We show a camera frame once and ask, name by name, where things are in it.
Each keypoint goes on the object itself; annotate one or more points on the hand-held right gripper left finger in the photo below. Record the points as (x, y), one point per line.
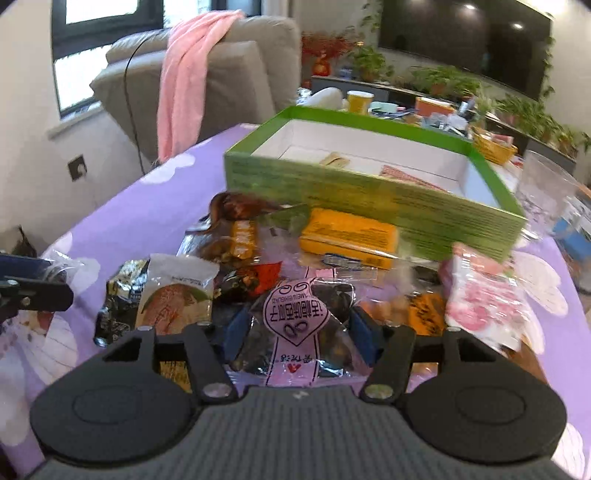
(236, 330)

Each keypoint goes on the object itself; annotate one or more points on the orange tissue box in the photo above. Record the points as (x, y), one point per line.
(434, 106)

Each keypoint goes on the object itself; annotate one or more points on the white shrimp print snack packet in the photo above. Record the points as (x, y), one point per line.
(178, 295)

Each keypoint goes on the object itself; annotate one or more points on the pink blanket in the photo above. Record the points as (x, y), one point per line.
(184, 92)

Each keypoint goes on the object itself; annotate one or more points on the yellow can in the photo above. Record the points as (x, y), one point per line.
(360, 102)

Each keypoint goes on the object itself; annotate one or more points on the wall socket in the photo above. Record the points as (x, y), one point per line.
(77, 168)

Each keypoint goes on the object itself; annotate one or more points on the yellow woven basket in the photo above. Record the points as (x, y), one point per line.
(491, 147)

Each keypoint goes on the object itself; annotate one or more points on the purple printed tablecloth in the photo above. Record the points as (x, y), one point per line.
(138, 217)

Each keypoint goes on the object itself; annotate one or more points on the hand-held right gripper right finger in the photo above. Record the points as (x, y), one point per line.
(364, 334)

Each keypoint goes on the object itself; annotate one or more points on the clear glass cup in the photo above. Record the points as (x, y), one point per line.
(575, 226)

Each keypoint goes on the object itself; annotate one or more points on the red black snack packet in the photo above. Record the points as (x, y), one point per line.
(258, 277)

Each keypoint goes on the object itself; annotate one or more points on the small beige packet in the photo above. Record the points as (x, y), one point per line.
(332, 159)

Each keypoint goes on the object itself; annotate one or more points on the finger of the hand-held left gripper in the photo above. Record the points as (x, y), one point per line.
(41, 295)
(23, 266)

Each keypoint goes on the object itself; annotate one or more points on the yellow block snack packet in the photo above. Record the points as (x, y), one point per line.
(346, 235)

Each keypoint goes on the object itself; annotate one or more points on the pink white snack packet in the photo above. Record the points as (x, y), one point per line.
(480, 300)

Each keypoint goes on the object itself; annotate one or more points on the green cardboard box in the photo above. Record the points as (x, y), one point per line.
(323, 194)

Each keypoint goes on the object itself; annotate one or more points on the orange clear snack packet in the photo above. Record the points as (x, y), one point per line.
(425, 314)

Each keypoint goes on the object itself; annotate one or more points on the red checkered packet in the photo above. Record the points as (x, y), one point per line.
(411, 177)

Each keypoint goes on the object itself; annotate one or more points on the pink label dark snack packet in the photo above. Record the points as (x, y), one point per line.
(295, 314)

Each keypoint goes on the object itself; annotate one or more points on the black gold snack packet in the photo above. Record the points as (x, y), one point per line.
(120, 295)

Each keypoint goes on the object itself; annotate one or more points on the grey television cabinet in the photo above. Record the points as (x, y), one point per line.
(397, 94)

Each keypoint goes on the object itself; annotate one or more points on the dark framed window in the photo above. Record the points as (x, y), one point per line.
(92, 46)

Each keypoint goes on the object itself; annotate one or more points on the brown glossy snack packet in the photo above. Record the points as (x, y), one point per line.
(221, 247)

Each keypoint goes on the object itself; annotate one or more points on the red flower decoration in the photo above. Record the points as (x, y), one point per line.
(330, 48)

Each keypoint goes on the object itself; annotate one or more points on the beige sofa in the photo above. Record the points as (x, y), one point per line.
(240, 83)

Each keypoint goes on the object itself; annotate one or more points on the black television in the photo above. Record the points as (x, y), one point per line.
(461, 41)

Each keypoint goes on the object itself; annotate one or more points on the potted green plant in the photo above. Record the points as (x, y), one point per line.
(369, 60)
(540, 117)
(443, 81)

